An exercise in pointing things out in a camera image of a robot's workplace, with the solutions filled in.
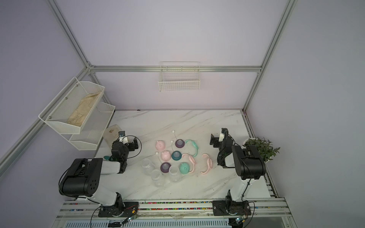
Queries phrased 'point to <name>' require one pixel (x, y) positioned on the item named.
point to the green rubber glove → (107, 157)
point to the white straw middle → (171, 141)
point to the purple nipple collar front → (165, 166)
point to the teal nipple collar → (176, 155)
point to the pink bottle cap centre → (166, 156)
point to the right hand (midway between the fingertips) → (219, 136)
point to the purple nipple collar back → (179, 143)
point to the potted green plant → (264, 147)
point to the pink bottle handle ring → (209, 162)
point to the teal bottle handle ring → (196, 147)
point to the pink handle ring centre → (192, 159)
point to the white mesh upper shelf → (68, 111)
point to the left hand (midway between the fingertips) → (128, 139)
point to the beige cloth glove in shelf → (80, 113)
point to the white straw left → (157, 154)
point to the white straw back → (173, 131)
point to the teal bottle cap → (184, 168)
